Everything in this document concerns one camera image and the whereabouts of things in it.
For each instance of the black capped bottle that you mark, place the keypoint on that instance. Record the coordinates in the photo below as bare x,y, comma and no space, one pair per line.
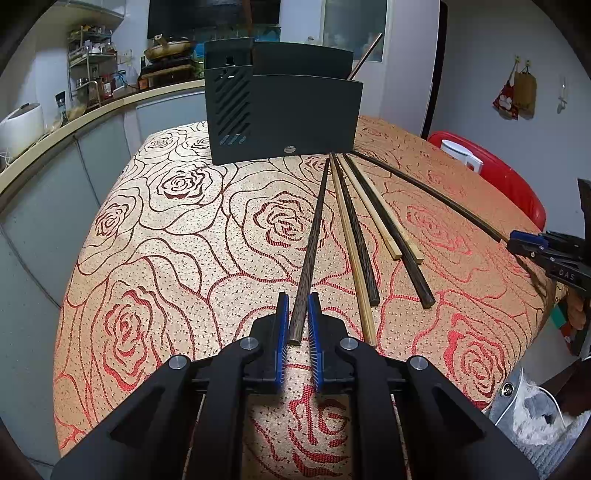
62,108

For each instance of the person's right hand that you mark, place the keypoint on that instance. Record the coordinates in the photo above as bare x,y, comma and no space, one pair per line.
577,310

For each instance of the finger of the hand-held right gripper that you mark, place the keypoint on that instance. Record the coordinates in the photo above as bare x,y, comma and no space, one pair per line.
524,244

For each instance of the brown hanging bag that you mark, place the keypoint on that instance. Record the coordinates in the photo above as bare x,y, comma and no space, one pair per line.
525,92

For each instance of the rose patterned tablecloth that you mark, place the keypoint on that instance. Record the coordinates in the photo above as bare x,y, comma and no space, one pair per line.
184,277

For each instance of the red patterned hanging bag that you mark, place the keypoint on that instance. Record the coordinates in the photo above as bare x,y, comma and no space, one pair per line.
505,101

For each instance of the white wall hook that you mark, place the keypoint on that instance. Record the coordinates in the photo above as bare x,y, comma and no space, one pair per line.
561,99

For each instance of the black range hood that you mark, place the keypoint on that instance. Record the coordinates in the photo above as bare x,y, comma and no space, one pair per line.
207,18

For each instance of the white rice cooker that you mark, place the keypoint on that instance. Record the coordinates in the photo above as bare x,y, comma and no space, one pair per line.
21,129

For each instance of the white cup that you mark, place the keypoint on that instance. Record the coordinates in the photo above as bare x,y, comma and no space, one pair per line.
459,154

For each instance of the red chair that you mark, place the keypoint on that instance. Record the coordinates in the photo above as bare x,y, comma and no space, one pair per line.
508,175

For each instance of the wok pan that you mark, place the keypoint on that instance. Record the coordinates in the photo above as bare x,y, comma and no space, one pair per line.
168,47

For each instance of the thin black chopstick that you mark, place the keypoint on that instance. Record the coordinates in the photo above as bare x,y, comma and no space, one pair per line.
438,196

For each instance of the kitchen counter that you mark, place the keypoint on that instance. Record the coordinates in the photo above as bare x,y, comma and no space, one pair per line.
92,115

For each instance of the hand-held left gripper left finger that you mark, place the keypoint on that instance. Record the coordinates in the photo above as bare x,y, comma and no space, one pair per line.
282,341

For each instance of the black utensil holder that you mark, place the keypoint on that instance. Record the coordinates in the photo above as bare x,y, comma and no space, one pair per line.
295,115

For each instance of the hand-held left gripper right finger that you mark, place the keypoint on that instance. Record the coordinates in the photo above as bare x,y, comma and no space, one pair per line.
316,341

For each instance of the white refrigerator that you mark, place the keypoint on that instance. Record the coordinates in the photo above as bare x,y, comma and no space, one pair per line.
406,69

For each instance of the brown chopstick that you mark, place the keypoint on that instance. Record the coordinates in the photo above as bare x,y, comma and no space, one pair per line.
364,56

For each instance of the white furry cushion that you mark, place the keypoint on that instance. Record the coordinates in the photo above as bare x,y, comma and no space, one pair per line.
531,420

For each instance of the metal spice rack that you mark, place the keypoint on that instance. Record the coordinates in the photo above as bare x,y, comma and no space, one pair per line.
92,64

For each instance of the light bamboo chopstick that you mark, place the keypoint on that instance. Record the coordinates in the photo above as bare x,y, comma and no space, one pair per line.
373,212
353,258
412,249

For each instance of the dark wood chopstick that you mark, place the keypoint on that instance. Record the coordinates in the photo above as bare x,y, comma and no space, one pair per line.
397,240
309,249
361,240

